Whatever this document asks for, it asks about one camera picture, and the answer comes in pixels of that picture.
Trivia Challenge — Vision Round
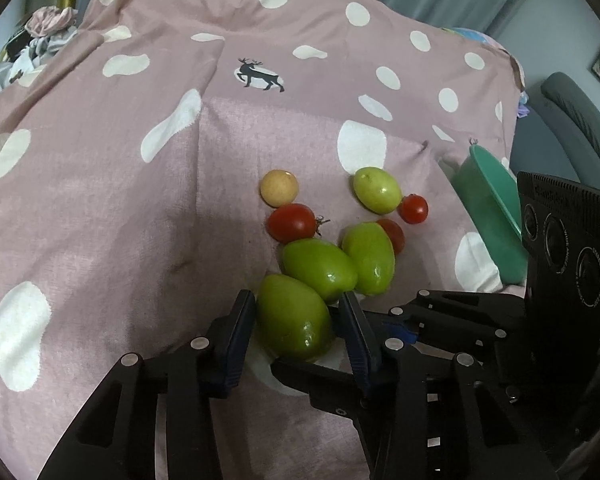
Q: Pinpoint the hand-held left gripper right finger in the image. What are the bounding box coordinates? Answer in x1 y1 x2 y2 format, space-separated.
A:
337 291 556 480

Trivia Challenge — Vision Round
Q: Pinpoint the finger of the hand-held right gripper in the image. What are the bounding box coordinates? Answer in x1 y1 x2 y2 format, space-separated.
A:
387 289 528 361
271 355 376 461

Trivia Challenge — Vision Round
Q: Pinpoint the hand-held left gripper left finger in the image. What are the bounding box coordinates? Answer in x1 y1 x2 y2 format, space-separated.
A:
37 289 257 480

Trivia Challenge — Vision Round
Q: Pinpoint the red cherry tomato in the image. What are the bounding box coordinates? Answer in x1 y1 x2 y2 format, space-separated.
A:
397 193 429 225
375 218 406 256

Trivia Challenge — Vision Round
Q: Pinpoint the green plastic bowl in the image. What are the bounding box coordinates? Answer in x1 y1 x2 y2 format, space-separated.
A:
452 144 528 285

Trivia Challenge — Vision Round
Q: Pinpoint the red tomato with stem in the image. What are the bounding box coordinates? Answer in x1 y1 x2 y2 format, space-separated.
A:
267 203 331 245

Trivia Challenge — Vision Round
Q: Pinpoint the pale green jujube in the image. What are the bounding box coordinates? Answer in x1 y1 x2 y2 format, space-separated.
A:
353 166 402 213

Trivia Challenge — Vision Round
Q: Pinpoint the small yellow round fruit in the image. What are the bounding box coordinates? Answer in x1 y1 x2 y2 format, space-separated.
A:
259 169 299 208

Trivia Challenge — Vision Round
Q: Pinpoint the grey chair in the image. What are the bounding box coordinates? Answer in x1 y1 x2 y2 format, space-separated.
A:
510 71 600 196

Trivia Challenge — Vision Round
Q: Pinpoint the light purple cloth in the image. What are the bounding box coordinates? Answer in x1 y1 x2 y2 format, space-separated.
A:
515 57 531 118

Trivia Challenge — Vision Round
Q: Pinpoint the pink polka-dot deer cloth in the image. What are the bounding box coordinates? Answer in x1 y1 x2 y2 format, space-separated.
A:
0 0 528 480

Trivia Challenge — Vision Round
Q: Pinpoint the pastel patterned cloth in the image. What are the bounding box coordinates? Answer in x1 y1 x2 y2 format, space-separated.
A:
442 26 506 53

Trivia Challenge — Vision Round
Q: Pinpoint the white printed garment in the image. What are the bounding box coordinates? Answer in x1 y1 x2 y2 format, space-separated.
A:
0 27 81 93

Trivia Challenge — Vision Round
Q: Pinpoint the pink garment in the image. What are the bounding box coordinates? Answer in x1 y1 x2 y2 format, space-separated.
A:
25 6 81 38

